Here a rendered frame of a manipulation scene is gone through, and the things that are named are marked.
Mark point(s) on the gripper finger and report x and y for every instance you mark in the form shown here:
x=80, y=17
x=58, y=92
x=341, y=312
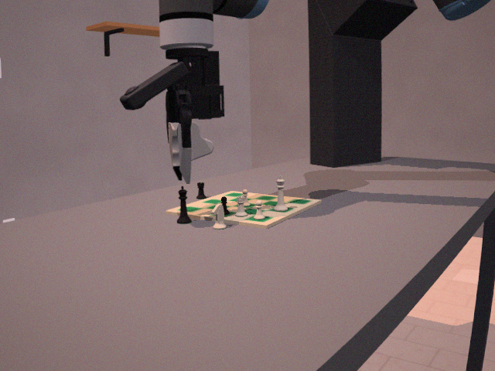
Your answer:
x=173, y=146
x=191, y=144

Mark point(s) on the green and cream chessboard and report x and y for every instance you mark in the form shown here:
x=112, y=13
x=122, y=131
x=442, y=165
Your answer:
x=203, y=209

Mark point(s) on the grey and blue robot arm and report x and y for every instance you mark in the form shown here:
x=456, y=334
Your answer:
x=189, y=24

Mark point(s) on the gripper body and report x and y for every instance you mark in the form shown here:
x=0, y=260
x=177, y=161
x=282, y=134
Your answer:
x=204, y=71

